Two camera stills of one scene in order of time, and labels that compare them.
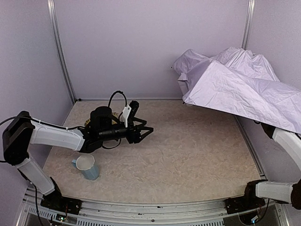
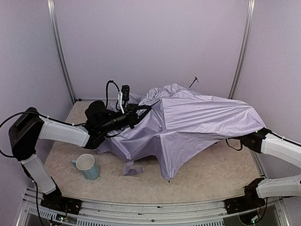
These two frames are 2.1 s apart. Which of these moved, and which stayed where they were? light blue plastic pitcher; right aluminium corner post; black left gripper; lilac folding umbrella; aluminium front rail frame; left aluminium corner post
Moved: lilac folding umbrella; black left gripper
Stayed: right aluminium corner post; light blue plastic pitcher; aluminium front rail frame; left aluminium corner post
